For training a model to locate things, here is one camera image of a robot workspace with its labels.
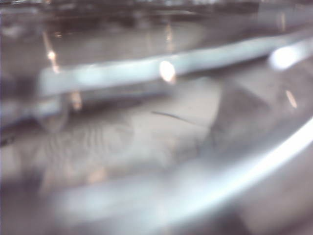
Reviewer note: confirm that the wide clear plastic lidded cup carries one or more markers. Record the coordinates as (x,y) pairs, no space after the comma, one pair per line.
(156,137)

